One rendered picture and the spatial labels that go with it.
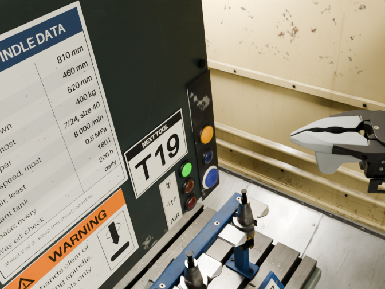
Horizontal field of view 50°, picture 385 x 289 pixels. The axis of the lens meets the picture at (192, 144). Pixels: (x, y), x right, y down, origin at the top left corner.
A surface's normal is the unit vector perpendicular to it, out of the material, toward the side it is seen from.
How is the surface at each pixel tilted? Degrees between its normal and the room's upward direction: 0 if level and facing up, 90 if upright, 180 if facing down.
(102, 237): 90
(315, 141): 42
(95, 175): 90
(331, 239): 24
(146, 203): 90
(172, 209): 90
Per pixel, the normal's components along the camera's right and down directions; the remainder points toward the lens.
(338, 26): -0.61, 0.55
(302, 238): -0.33, -0.49
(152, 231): 0.79, 0.32
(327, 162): -0.18, 0.62
